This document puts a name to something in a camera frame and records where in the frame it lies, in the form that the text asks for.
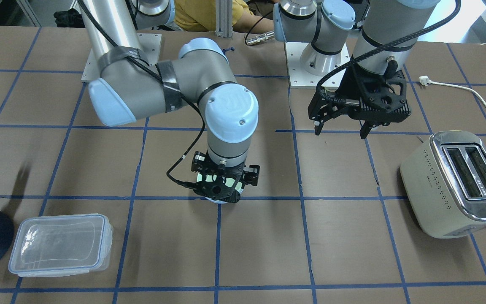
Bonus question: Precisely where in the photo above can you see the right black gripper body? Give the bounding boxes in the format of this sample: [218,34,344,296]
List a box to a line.
[204,154,245,185]

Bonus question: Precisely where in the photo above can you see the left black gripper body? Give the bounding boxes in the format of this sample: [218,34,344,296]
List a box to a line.
[336,63,411,123]

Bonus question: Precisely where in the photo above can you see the green bowl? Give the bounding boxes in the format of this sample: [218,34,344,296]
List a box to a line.
[196,173,244,199]

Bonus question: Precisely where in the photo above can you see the blue bowl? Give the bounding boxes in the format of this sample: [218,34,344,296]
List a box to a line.
[205,192,241,204]

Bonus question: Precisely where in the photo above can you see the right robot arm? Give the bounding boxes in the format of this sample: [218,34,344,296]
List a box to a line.
[79,0,259,168]

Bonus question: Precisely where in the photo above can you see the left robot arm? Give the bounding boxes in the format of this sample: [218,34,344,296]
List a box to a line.
[273,0,438,139]

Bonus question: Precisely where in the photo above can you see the cream silver toaster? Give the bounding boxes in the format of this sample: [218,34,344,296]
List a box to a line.
[400,130,486,239]

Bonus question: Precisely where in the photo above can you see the person in yellow shirt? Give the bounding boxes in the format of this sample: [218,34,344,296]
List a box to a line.
[174,0,274,33]

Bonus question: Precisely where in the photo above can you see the clear plastic food container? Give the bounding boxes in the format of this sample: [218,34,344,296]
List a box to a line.
[8,214,113,277]

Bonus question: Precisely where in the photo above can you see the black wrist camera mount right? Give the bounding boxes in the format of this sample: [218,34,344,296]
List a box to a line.
[166,171,244,204]

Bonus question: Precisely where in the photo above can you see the white toaster power cord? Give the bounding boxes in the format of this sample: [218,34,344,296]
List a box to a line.
[419,41,486,171]

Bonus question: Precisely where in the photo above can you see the aluminium frame post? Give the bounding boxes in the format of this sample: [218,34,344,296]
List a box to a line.
[215,0,233,39]

